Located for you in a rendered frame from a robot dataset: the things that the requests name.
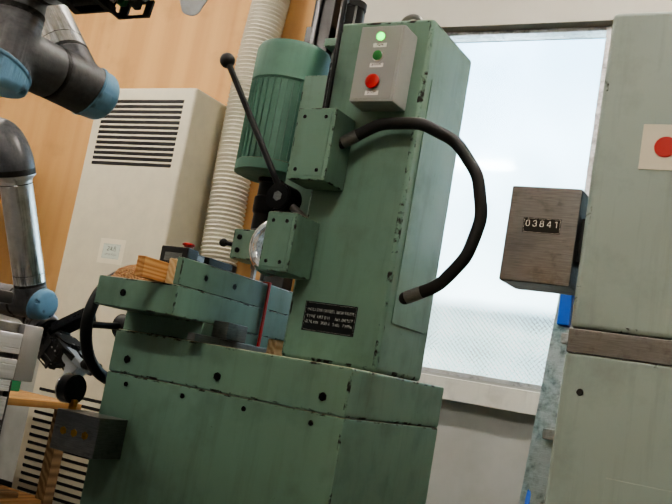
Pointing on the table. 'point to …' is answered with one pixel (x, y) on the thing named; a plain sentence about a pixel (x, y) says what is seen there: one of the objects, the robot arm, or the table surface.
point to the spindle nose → (261, 202)
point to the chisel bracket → (241, 246)
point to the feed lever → (287, 198)
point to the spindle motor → (276, 103)
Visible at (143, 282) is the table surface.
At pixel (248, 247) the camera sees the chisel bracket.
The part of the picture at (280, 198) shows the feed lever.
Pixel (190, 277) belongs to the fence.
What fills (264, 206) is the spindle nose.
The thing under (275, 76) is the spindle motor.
